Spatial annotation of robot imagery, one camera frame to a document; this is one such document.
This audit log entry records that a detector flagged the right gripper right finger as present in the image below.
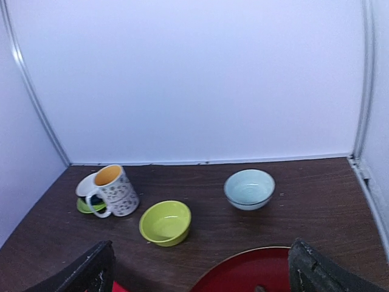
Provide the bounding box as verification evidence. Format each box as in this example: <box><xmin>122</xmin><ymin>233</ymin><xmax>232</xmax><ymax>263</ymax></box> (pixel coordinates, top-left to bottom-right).
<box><xmin>288</xmin><ymin>238</ymin><xmax>384</xmax><ymax>292</ymax></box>

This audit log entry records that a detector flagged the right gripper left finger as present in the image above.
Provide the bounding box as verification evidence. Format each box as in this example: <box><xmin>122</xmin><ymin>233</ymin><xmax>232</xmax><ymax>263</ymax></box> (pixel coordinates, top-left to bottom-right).
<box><xmin>26</xmin><ymin>240</ymin><xmax>115</xmax><ymax>291</ymax></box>

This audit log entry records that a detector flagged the red tin lid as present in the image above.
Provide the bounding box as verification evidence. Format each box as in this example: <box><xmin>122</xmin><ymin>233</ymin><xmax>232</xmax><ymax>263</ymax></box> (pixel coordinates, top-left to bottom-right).
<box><xmin>112</xmin><ymin>281</ymin><xmax>129</xmax><ymax>292</ymax></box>

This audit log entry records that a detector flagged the small dark chocolate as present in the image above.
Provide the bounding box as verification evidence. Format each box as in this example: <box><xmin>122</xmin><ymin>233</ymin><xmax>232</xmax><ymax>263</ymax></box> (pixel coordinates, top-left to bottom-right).
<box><xmin>255</xmin><ymin>285</ymin><xmax>267</xmax><ymax>292</ymax></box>

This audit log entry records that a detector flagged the round red tray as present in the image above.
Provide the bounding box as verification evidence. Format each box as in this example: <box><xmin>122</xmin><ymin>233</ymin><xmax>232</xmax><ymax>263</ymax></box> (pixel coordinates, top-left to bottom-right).
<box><xmin>190</xmin><ymin>246</ymin><xmax>290</xmax><ymax>291</ymax></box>

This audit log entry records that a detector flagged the green saucer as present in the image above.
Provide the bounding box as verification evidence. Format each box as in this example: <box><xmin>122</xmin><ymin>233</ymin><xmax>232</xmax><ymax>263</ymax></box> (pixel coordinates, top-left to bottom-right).
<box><xmin>76</xmin><ymin>198</ymin><xmax>106</xmax><ymax>214</ymax></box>

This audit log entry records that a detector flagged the patterned mug yellow inside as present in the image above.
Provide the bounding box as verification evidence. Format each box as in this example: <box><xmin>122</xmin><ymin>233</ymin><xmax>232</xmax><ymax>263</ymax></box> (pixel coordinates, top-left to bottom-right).
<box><xmin>85</xmin><ymin>165</ymin><xmax>140</xmax><ymax>218</ymax></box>

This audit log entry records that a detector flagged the lime green bowl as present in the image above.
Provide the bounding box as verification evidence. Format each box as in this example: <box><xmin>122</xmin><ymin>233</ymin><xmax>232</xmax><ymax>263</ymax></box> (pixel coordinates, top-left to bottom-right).
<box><xmin>139</xmin><ymin>200</ymin><xmax>191</xmax><ymax>247</ymax></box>

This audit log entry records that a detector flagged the white dark-banded cup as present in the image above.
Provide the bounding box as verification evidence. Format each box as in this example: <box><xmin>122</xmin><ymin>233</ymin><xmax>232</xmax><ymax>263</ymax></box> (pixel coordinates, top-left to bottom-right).
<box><xmin>75</xmin><ymin>173</ymin><xmax>103</xmax><ymax>205</ymax></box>

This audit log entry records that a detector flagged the pale blue ceramic bowl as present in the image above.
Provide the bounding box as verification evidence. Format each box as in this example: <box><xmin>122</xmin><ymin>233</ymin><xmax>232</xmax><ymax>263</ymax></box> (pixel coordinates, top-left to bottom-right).
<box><xmin>224</xmin><ymin>169</ymin><xmax>275</xmax><ymax>211</ymax></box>

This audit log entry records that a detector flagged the right aluminium frame post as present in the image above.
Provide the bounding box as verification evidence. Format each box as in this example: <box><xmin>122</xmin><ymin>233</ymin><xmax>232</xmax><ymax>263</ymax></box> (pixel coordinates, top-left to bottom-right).
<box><xmin>348</xmin><ymin>1</ymin><xmax>388</xmax><ymax>251</ymax></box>

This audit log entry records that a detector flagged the aluminium frame post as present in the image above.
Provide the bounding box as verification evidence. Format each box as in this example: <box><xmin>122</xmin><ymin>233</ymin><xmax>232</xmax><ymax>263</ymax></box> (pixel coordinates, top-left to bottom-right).
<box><xmin>1</xmin><ymin>0</ymin><xmax>72</xmax><ymax>167</ymax></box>
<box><xmin>348</xmin><ymin>1</ymin><xmax>388</xmax><ymax>251</ymax></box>

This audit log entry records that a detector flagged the left aluminium frame post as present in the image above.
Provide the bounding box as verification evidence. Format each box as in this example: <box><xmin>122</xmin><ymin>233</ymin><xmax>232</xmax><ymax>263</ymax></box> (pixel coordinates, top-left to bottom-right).
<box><xmin>1</xmin><ymin>0</ymin><xmax>72</xmax><ymax>167</ymax></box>

